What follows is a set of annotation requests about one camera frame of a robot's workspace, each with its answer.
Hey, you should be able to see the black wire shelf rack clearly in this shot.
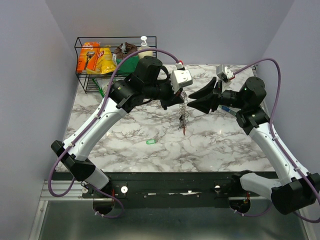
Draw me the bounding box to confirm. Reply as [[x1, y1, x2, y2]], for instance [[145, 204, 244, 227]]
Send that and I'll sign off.
[[74, 36, 157, 93]]

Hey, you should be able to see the yellow chips bag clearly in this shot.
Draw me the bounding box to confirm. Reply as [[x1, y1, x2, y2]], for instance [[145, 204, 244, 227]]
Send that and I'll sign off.
[[86, 45, 116, 75]]

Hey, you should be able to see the aluminium rail frame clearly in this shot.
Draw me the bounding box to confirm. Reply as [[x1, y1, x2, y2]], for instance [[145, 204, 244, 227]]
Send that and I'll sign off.
[[39, 177, 306, 201]]

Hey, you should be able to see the blue green small box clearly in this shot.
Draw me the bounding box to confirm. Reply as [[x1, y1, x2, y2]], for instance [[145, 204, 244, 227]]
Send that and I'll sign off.
[[219, 105, 237, 116]]

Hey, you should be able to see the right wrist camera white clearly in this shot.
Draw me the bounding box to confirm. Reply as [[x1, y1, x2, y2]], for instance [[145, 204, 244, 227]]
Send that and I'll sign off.
[[216, 64, 235, 93]]

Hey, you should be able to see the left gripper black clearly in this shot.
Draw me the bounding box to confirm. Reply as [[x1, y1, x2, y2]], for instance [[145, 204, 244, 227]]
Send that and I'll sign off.
[[143, 75, 185, 111]]

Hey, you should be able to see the orange razor package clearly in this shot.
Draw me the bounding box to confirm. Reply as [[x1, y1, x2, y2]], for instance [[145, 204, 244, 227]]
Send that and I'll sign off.
[[76, 42, 100, 74]]

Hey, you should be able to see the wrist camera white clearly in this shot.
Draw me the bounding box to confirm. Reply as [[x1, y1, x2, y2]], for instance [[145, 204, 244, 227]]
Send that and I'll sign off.
[[216, 64, 235, 93], [170, 69, 193, 94]]

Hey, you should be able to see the green and brown bag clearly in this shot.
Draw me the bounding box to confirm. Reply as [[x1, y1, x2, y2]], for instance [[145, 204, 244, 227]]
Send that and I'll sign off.
[[112, 42, 139, 75]]

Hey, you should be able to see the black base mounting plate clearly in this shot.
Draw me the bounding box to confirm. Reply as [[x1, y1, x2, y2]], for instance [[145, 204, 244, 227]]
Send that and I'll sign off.
[[51, 171, 293, 209]]

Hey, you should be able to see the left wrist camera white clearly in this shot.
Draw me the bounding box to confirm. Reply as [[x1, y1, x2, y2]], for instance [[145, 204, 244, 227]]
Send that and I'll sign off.
[[170, 69, 193, 94]]

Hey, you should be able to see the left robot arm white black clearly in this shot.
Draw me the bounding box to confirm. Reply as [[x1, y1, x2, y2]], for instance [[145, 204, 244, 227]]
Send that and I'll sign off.
[[51, 56, 192, 198]]

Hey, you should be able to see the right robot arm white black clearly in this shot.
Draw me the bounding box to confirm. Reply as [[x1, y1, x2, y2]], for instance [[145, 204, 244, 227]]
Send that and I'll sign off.
[[187, 77, 320, 215]]

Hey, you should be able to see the green white snack bag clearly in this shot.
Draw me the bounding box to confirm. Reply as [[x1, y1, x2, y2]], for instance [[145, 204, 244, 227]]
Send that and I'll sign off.
[[92, 78, 110, 98]]

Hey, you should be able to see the beige soap pump bottle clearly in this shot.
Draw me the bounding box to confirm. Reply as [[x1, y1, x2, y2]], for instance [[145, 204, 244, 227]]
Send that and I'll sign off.
[[137, 35, 154, 60]]

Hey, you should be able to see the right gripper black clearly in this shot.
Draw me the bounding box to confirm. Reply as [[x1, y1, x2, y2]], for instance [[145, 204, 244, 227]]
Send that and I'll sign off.
[[187, 76, 247, 115]]

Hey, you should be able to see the green key tag with key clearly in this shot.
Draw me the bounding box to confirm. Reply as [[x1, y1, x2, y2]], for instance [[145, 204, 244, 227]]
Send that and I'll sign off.
[[146, 139, 157, 145]]

